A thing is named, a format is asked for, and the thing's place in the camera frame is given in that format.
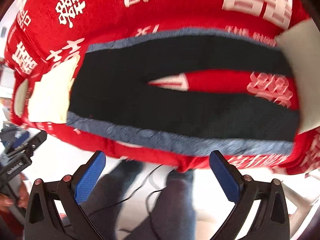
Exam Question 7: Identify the black pants with grey trim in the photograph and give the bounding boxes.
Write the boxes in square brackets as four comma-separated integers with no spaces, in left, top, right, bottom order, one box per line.
[66,28,299,157]

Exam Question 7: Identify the cream pillow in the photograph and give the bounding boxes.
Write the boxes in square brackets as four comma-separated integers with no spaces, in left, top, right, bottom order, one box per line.
[13,55,80,124]

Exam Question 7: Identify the red bedspread with white characters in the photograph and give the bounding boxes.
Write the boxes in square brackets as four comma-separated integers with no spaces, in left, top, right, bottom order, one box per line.
[4,0,319,175]

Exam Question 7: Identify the thin black cable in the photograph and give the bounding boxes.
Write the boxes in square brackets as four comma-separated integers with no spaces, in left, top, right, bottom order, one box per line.
[87,164,173,240]

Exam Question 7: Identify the beige herringbone pillow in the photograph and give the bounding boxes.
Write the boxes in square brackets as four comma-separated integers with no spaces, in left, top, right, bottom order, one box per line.
[276,19,319,134]

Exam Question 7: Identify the person's legs in dark jeans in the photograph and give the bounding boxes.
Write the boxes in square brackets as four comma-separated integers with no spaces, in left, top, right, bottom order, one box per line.
[81,160,196,239]

